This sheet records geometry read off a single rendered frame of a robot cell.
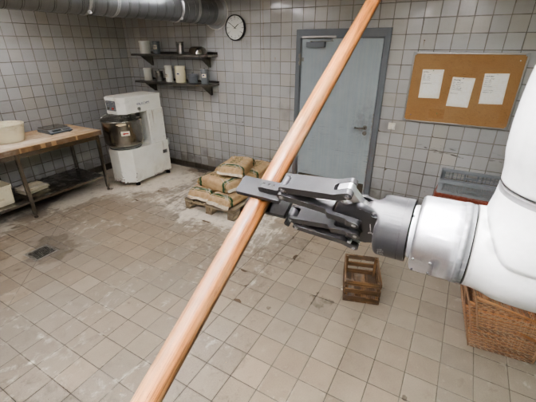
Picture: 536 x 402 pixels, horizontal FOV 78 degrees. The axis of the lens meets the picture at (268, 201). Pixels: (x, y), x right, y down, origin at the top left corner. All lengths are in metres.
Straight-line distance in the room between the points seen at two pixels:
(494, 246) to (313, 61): 4.25
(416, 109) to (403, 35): 0.81
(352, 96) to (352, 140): 0.56
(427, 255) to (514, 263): 0.07
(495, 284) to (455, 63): 3.88
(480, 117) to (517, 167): 3.91
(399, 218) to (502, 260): 0.10
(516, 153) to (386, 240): 0.15
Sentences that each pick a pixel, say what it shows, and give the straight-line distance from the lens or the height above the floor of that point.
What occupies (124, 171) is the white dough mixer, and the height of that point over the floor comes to 0.26.
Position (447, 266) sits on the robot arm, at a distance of 0.39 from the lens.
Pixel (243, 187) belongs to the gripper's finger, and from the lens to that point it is 0.48.
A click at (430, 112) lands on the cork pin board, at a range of 4.27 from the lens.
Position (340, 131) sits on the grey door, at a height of 0.97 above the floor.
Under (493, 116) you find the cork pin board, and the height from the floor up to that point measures 1.31.
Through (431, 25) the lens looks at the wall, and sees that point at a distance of 4.25.
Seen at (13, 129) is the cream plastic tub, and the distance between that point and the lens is 5.11.
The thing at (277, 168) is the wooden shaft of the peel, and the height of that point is 1.82.
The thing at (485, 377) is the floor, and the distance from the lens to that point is 2.86.
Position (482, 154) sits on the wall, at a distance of 4.37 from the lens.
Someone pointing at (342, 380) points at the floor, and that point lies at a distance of 2.51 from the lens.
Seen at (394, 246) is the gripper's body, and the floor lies 1.78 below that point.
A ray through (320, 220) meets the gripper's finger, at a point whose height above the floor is 1.77.
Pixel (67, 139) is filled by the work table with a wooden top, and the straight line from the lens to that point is 5.08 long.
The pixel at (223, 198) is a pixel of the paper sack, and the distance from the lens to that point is 4.12.
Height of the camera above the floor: 1.99
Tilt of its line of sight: 25 degrees down
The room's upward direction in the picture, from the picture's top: straight up
